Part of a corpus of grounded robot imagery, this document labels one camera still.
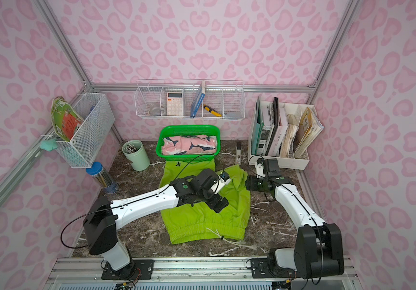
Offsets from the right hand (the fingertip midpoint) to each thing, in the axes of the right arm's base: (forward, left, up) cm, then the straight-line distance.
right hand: (251, 181), depth 87 cm
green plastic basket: (+40, +44, -4) cm, 60 cm away
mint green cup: (+13, +59, +4) cm, 61 cm away
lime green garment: (-17, +26, -8) cm, 32 cm away
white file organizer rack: (+18, -14, +15) cm, 27 cm away
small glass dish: (+31, +49, +19) cm, 61 cm away
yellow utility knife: (+34, +19, +15) cm, 42 cm away
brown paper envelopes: (+23, -30, +14) cm, 40 cm away
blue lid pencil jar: (-1, +71, +4) cm, 71 cm away
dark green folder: (+19, -3, +17) cm, 25 cm away
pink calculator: (+34, +39, +20) cm, 56 cm away
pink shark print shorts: (+21, +33, +3) cm, 39 cm away
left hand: (-9, +14, +4) cm, 17 cm away
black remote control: (+23, +4, -7) cm, 25 cm away
